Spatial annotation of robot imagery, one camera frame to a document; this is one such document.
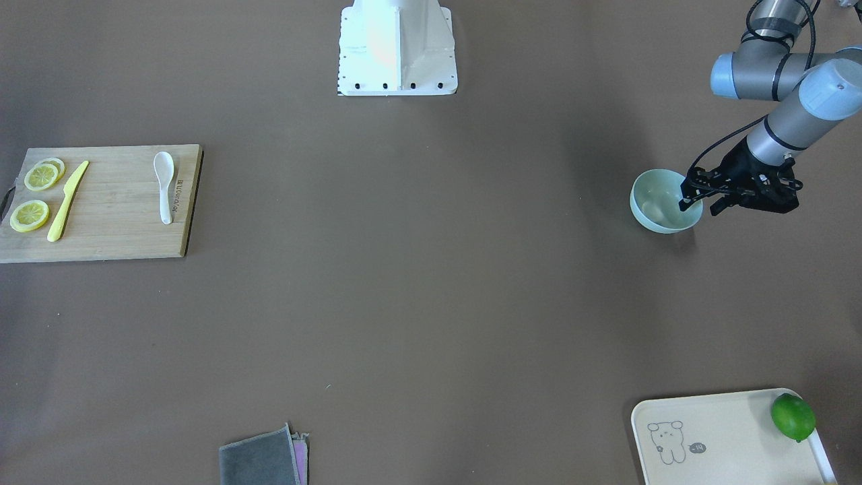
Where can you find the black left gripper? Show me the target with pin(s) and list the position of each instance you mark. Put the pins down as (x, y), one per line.
(738, 166)

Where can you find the white ceramic spoon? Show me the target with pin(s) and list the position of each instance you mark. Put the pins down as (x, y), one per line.
(164, 168)

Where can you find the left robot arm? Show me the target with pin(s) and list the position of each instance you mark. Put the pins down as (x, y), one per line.
(814, 92)

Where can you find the light green bowl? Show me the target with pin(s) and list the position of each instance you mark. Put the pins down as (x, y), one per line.
(654, 201)

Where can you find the green lime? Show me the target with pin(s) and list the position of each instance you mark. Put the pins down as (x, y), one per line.
(793, 417)

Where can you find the cream serving tray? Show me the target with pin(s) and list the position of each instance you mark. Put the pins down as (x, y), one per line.
(724, 438)

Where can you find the grey folded cloth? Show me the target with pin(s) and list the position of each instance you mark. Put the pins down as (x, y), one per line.
(279, 457)

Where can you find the bamboo cutting board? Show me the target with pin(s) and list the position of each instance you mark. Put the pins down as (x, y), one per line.
(115, 213)

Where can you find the lemon slice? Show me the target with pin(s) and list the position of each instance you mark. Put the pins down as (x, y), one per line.
(42, 176)
(57, 163)
(30, 216)

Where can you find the yellow plastic knife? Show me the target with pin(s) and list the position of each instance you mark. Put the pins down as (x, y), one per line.
(69, 191)

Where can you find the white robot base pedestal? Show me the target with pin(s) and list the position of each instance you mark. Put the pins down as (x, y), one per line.
(397, 48)

